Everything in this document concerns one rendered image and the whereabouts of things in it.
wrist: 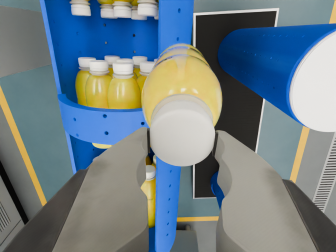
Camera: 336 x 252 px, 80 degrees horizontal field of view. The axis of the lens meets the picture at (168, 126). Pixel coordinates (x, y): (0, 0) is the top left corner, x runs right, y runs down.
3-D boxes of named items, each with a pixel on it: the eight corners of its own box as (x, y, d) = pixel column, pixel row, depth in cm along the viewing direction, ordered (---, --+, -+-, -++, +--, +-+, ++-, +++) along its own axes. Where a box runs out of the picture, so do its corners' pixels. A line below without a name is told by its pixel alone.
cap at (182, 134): (221, 141, 13) (226, 158, 12) (167, 160, 14) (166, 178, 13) (198, 89, 12) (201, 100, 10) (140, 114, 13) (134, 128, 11)
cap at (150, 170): (141, 169, 58) (141, 164, 57) (154, 168, 59) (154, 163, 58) (142, 178, 55) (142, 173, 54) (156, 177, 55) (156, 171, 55)
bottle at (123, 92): (139, 160, 44) (137, 74, 36) (107, 158, 44) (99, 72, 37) (144, 144, 51) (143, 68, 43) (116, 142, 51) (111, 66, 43)
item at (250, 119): (191, 187, 199) (192, 199, 185) (190, 14, 136) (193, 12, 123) (244, 186, 197) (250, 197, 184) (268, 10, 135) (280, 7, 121)
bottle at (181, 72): (212, 79, 30) (252, 153, 13) (169, 98, 31) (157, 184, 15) (194, 31, 27) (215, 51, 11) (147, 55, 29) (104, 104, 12)
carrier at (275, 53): (224, 81, 140) (265, 65, 135) (294, 144, 61) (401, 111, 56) (211, 40, 129) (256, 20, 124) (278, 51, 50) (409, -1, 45)
